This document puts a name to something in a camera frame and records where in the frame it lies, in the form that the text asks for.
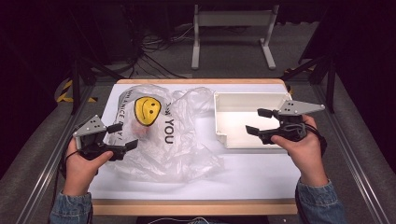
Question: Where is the aluminium frame rail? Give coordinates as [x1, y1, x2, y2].
[15, 84, 96, 224]
[311, 83, 391, 224]

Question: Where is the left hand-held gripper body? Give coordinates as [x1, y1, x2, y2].
[73, 114, 126, 161]

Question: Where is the bundle of black floor cables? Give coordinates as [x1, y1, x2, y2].
[124, 8, 194, 78]

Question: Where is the yellow black hazard tape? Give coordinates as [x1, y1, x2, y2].
[55, 78, 98, 104]

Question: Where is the white metal stand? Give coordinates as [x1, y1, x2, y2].
[191, 3, 279, 71]

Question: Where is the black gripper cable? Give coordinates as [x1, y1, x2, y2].
[46, 149, 80, 224]
[303, 122, 329, 157]

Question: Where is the clear printed plastic bag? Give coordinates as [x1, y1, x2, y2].
[106, 84, 225, 183]

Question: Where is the black tripod stand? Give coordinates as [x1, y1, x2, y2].
[279, 52, 337, 115]
[69, 55, 125, 116]

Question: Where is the person's right hand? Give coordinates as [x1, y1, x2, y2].
[270, 114, 329, 188]

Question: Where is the person's left hand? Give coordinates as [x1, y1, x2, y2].
[63, 138, 115, 197]

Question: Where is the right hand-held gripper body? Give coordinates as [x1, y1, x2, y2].
[258, 100, 326, 145]

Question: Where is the white plastic tray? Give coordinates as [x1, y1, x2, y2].
[213, 91, 293, 149]

